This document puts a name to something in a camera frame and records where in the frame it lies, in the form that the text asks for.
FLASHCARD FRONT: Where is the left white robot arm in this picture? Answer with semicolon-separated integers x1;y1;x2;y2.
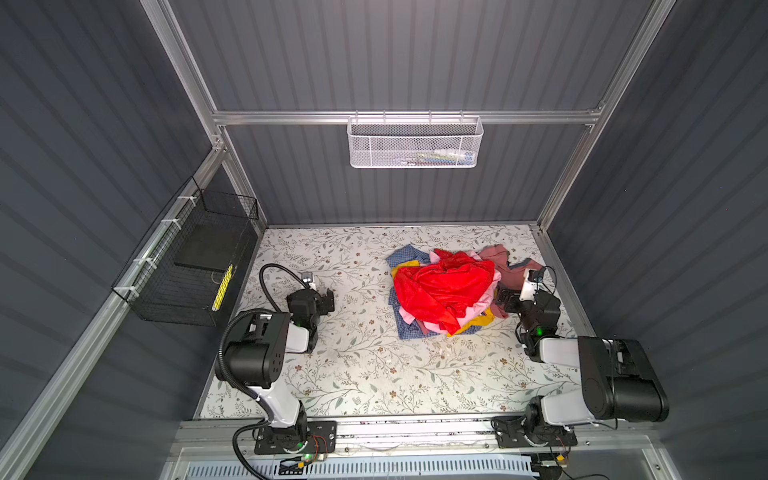
214;289;335;436

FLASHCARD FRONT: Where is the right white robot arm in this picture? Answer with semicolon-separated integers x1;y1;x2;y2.
495;288;670;445

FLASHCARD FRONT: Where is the dusty rose grey-trimmed cloth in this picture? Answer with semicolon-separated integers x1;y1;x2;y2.
478;245;542;292

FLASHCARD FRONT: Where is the red cloth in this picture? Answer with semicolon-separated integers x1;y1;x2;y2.
392;248;497;336

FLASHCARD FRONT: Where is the blue checkered cloth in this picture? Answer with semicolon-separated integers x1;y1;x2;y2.
386;245;495;340

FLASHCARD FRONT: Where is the floral table mat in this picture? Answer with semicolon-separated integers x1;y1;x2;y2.
199;224;582;420

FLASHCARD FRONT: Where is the black pad in basket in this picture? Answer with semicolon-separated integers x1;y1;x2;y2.
173;224;241;273

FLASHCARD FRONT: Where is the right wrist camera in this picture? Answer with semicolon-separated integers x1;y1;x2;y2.
519;267;546;301

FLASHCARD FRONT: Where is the black corrugated cable hose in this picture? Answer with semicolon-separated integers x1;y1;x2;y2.
215;263;311;480

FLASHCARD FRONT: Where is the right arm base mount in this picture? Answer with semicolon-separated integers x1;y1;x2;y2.
490;416;578;450

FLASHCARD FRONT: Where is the black wire basket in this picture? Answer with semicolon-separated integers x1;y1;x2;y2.
113;181;259;327

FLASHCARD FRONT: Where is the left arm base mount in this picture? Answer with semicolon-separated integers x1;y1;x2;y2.
252;421;338;455

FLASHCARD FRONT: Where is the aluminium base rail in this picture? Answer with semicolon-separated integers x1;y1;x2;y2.
170;413;652;458

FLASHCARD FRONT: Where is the white wire mesh basket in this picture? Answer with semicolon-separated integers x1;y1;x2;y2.
346;114;484;169

